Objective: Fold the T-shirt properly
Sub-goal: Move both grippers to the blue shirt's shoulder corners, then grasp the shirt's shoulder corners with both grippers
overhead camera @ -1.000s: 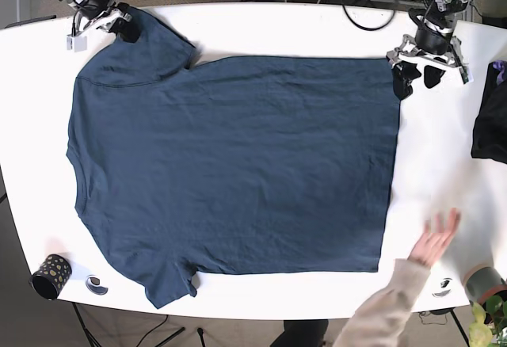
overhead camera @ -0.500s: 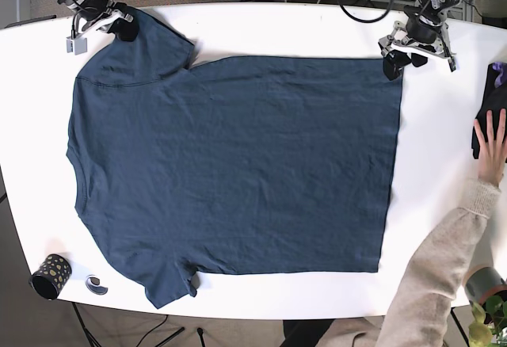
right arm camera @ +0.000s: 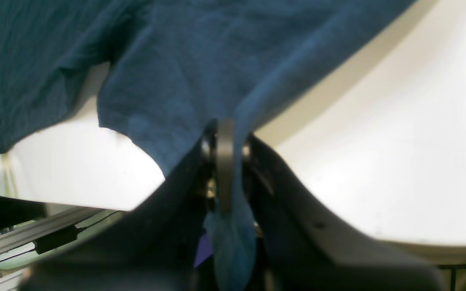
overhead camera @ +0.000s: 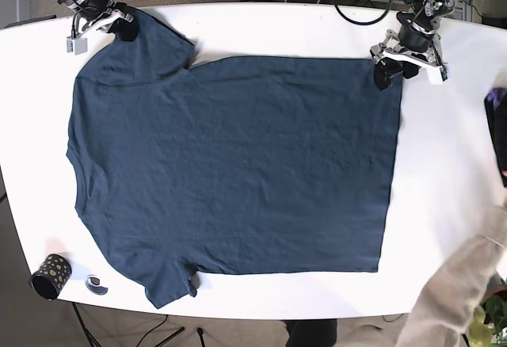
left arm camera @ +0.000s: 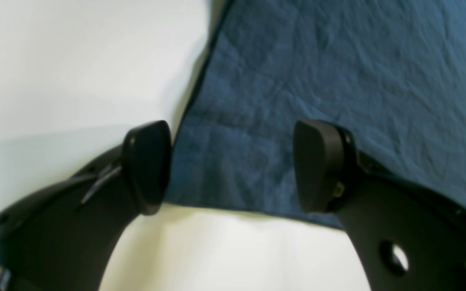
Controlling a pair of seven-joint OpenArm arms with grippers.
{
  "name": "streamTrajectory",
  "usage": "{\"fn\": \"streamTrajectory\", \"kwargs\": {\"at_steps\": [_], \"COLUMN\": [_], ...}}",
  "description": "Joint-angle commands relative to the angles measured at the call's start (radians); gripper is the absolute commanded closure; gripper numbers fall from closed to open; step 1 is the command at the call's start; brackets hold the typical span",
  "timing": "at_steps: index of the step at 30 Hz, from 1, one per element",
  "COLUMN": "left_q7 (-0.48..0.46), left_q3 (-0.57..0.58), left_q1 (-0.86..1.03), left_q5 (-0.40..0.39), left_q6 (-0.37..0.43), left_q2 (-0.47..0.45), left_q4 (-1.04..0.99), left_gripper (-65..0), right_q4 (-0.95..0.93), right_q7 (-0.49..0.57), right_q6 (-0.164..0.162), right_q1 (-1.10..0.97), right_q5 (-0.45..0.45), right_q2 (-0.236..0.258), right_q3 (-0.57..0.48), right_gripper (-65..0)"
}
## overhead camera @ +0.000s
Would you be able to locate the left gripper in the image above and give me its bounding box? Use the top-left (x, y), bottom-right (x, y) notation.
top-left (370, 16), bottom-right (449, 90)

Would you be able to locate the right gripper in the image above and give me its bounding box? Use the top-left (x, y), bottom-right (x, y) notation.
top-left (67, 3), bottom-right (139, 55)

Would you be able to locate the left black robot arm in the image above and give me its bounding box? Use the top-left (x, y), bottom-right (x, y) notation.
top-left (370, 0), bottom-right (455, 90)

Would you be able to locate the beige sweater sleeve forearm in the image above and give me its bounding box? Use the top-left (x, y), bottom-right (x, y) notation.
top-left (333, 204), bottom-right (507, 347)

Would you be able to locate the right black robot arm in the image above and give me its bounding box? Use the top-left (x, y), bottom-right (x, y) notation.
top-left (58, 0), bottom-right (139, 55)

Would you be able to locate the left silver table grommet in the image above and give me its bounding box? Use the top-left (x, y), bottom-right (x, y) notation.
top-left (85, 275), bottom-right (109, 296)

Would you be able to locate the black gold-dotted cup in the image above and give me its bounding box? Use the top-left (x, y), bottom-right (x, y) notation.
top-left (29, 254), bottom-right (72, 300)

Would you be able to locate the green potted plant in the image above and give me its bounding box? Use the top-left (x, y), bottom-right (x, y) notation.
top-left (467, 291), bottom-right (506, 347)

